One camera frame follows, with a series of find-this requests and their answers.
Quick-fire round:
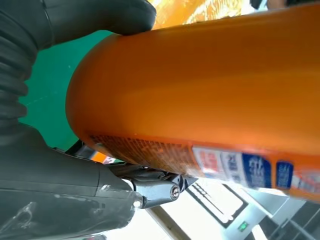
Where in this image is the yellow plastic wrapped box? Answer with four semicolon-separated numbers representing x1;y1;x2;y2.
149;0;251;31

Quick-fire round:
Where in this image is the green table mat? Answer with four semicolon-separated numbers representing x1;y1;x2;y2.
18;29;113;153

